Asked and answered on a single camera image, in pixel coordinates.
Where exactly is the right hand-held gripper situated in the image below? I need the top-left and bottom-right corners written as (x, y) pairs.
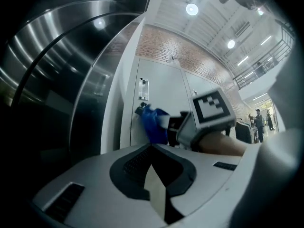
top-left (158, 88), bottom-right (236, 152)

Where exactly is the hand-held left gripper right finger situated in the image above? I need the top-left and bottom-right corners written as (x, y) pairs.
top-left (151, 143), bottom-right (242, 224)

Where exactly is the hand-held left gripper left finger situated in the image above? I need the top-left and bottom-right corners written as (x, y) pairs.
top-left (32, 143), bottom-right (165, 228)

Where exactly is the blue cloth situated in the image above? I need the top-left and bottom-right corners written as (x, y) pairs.
top-left (140, 104), bottom-right (171, 145)

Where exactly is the grey locker door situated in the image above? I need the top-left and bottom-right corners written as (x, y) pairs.
top-left (183, 70), bottom-right (226, 115)
top-left (129, 57), bottom-right (192, 150)

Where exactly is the person's right forearm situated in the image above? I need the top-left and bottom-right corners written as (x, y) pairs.
top-left (196, 130), bottom-right (249, 157)

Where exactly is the white lock plate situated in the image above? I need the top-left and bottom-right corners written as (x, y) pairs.
top-left (138, 77), bottom-right (150, 100)

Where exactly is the person's grey sleeve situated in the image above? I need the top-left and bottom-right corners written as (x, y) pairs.
top-left (230, 44), bottom-right (304, 228)

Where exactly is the stainless steel panel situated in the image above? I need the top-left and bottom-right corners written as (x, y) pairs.
top-left (0, 0), bottom-right (146, 168)

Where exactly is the black metal railing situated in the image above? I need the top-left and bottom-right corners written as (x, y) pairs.
top-left (233, 22), bottom-right (296, 90)

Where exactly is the ceiling air vent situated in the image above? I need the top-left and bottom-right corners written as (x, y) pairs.
top-left (235, 21), bottom-right (251, 37)

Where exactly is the black door handle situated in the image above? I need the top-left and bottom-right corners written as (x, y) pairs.
top-left (134, 102), bottom-right (148, 115)

